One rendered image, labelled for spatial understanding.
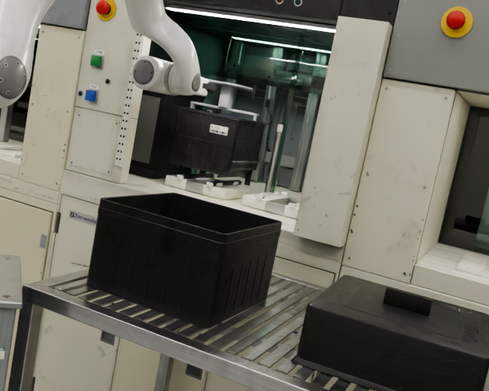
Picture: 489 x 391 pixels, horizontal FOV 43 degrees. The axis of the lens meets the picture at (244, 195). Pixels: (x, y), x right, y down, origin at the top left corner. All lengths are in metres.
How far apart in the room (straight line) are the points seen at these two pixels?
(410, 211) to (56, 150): 1.05
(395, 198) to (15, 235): 1.18
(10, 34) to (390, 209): 0.91
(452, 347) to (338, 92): 0.71
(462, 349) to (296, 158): 1.57
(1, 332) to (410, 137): 0.96
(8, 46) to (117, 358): 1.07
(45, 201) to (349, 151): 0.97
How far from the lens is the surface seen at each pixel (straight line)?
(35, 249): 2.03
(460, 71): 1.50
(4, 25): 1.15
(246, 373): 1.00
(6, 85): 1.11
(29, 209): 2.03
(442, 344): 1.01
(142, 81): 1.59
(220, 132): 1.88
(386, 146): 1.52
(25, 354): 1.25
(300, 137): 2.46
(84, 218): 1.90
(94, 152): 1.88
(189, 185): 1.93
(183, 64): 1.54
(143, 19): 1.53
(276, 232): 1.29
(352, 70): 1.50
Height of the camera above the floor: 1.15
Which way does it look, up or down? 8 degrees down
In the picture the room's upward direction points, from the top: 11 degrees clockwise
